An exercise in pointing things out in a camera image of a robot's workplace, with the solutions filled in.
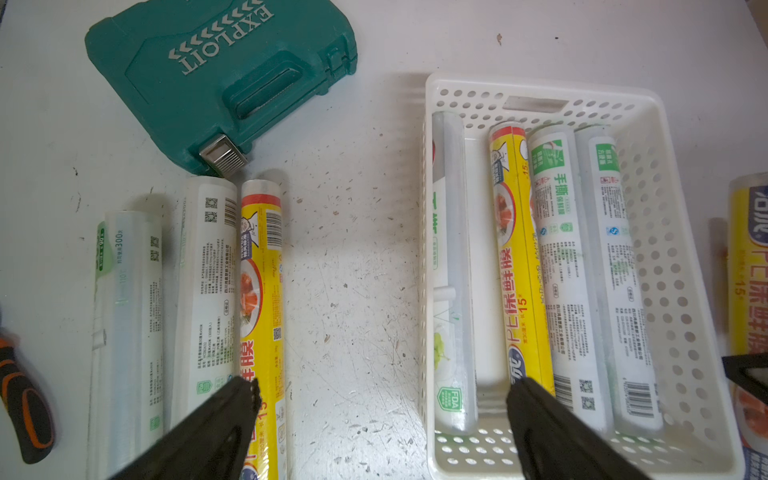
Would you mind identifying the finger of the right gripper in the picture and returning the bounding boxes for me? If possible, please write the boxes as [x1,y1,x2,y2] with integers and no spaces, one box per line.
[722,353,768,404]

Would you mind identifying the red oval label wrap roll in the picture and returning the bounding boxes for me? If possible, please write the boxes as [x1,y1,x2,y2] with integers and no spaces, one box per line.
[431,112,478,435]

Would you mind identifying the orange handled pliers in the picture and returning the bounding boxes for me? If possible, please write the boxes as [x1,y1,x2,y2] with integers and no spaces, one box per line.
[1,334,55,465]

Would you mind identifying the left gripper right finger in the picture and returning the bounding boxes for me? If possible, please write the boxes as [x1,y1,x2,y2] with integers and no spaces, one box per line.
[506,378,647,480]

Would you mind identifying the white plastic perforated basket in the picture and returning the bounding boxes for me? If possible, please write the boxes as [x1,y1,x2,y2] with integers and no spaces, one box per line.
[419,72,745,479]

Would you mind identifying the white text wrap roll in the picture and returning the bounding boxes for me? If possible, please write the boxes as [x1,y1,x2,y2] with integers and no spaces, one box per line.
[169,176,239,428]

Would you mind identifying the yellow PE wrap roll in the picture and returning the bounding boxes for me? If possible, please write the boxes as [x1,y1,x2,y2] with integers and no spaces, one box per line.
[728,173,767,479]

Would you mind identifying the grape print wrap roll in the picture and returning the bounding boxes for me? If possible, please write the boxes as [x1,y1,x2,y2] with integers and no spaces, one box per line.
[87,211,165,479]

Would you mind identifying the green plastic tool case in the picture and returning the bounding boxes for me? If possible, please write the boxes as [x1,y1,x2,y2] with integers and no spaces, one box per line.
[85,1,358,177]

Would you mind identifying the yellow wrap roll group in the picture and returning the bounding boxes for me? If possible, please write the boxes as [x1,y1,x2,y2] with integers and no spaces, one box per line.
[239,179,288,479]

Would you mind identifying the yellow wrap roll chef label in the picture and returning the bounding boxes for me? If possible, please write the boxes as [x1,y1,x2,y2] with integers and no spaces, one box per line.
[489,121,555,394]

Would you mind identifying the white green wrap roll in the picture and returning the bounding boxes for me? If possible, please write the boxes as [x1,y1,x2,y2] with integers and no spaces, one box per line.
[575,126,663,438]

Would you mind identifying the clear green label wrap roll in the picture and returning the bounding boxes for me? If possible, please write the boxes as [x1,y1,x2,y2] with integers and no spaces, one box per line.
[529,125,613,434]

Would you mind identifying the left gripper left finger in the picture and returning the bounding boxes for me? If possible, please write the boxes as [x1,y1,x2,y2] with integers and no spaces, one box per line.
[113,376,262,479]

